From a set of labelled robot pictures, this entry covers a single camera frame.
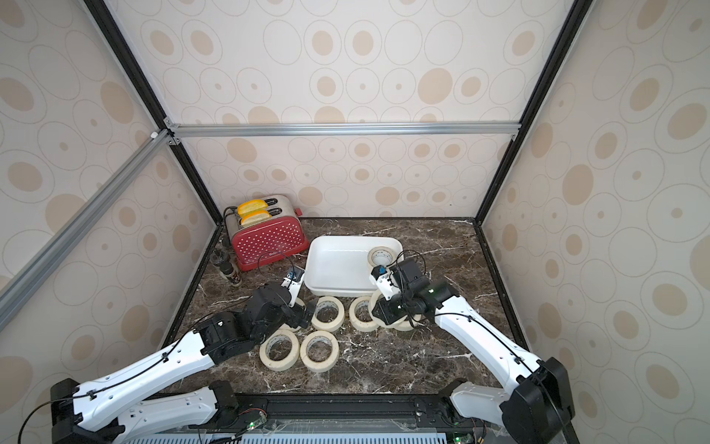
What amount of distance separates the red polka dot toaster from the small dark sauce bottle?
4 centimetres

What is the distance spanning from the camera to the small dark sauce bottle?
0.95 m

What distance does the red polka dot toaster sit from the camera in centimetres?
95
